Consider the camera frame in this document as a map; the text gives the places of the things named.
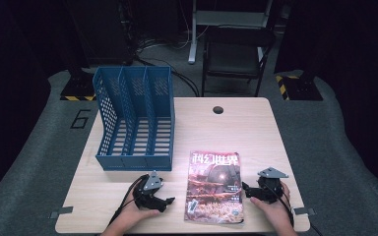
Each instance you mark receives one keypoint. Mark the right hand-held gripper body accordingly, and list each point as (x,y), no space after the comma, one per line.
(270,187)

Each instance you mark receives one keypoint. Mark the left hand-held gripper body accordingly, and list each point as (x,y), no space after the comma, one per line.
(146,193)

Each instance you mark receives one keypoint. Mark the magazine with reddish cover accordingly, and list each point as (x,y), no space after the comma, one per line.
(213,193)

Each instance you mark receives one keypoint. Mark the blue plastic file rack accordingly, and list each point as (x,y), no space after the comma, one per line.
(134,98)

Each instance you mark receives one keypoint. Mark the person's left hand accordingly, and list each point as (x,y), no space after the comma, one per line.
(134,214)

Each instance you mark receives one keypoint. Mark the person's right hand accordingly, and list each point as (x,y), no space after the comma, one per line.
(274,211)

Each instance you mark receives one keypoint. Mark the black stand base striped tape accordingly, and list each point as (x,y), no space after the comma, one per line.
(300,88)
(78,87)

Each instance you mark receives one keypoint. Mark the black folding chair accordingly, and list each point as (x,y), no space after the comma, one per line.
(239,55)

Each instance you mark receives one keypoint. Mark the black cabinet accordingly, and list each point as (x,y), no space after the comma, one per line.
(98,29)

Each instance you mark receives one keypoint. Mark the white metal desk frame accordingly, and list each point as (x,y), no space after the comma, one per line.
(197,32)

